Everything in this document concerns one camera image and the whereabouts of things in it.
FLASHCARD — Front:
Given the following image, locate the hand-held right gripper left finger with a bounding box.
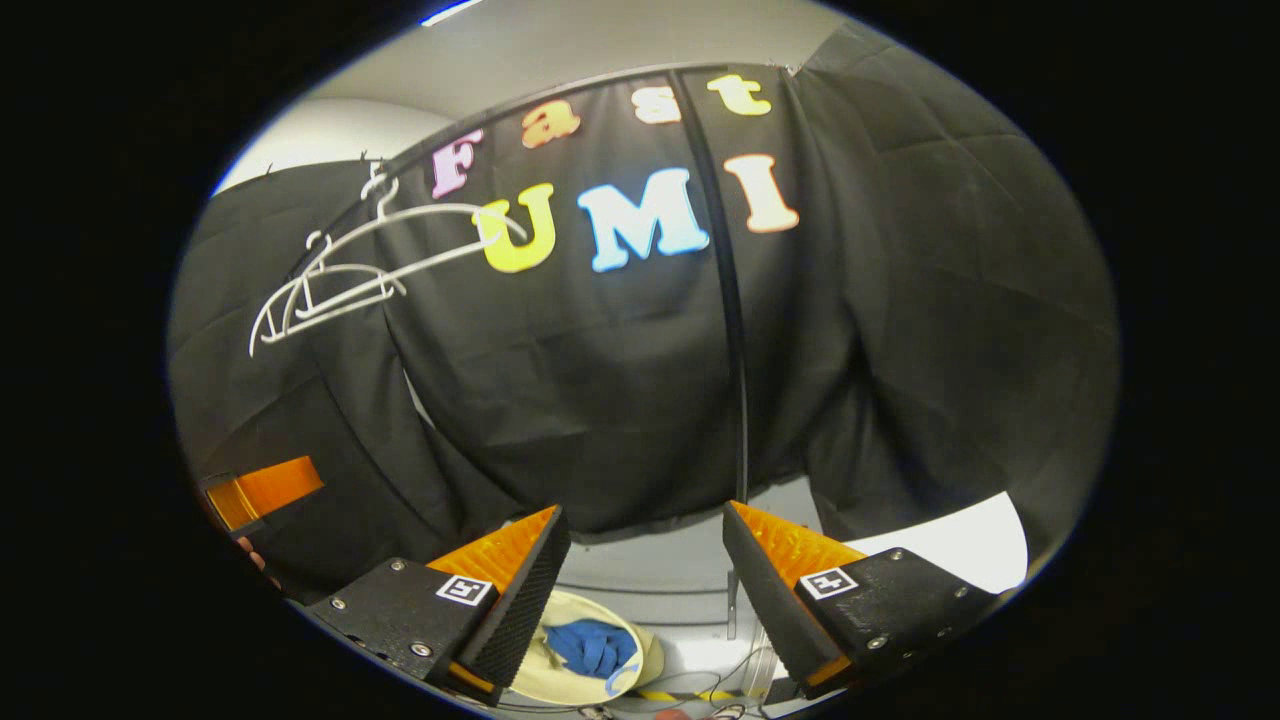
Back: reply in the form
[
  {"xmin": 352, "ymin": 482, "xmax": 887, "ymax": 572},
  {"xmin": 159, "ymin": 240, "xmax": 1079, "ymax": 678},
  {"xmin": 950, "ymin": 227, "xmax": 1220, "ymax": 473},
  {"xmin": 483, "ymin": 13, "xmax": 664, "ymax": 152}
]
[{"xmin": 303, "ymin": 504, "xmax": 573, "ymax": 707}]

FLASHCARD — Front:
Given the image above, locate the black clothes rack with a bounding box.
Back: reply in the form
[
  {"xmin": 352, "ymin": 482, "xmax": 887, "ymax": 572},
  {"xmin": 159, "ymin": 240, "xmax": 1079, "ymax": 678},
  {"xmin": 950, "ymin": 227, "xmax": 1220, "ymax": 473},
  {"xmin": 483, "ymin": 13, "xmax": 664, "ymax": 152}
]
[{"xmin": 285, "ymin": 62, "xmax": 791, "ymax": 641}]

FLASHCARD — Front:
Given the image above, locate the white board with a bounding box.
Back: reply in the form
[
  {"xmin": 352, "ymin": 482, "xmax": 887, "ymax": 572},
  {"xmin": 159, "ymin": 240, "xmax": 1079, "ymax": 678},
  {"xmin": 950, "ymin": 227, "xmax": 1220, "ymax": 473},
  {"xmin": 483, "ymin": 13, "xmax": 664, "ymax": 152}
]
[{"xmin": 850, "ymin": 490, "xmax": 1031, "ymax": 596}]

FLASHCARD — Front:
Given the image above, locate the large ceiling light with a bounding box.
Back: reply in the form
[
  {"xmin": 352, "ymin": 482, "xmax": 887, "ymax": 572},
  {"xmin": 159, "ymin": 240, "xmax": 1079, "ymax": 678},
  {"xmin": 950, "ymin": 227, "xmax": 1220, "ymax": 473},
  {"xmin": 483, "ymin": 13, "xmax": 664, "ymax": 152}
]
[{"xmin": 420, "ymin": 0, "xmax": 486, "ymax": 28}]

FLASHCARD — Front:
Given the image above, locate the cream laundry hamper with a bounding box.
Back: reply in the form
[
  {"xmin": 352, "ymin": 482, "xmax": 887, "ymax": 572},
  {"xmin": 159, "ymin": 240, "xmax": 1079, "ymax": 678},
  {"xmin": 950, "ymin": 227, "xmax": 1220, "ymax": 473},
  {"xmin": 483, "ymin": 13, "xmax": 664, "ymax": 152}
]
[{"xmin": 508, "ymin": 588, "xmax": 666, "ymax": 707}]

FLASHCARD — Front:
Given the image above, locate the black backdrop cloth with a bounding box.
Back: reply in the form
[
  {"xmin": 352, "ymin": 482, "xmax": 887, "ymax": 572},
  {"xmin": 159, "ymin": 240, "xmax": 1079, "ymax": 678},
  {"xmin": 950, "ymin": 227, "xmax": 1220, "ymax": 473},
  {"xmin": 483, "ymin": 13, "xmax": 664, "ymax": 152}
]
[{"xmin": 168, "ymin": 20, "xmax": 1121, "ymax": 601}]

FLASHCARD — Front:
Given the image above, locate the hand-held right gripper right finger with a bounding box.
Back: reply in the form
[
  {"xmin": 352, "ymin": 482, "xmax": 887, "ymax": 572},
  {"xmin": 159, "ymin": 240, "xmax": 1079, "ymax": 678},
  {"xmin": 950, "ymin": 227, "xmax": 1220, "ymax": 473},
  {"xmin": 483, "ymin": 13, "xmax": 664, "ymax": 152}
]
[{"xmin": 720, "ymin": 499, "xmax": 1001, "ymax": 701}]

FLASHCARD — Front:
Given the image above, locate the blue corduroy jacket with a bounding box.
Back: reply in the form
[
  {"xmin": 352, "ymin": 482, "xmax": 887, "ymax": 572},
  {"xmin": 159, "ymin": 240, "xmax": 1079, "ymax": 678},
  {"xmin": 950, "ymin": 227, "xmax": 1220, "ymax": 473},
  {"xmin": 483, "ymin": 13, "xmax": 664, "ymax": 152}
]
[{"xmin": 543, "ymin": 618, "xmax": 641, "ymax": 681}]

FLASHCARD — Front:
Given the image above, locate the white clothes hanger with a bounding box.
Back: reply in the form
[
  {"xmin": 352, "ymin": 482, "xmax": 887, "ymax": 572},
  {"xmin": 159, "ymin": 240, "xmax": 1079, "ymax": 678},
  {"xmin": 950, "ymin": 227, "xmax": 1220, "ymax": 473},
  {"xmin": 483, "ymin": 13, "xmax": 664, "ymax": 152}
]
[
  {"xmin": 282, "ymin": 165, "xmax": 529, "ymax": 336},
  {"xmin": 248, "ymin": 232, "xmax": 409, "ymax": 358}
]

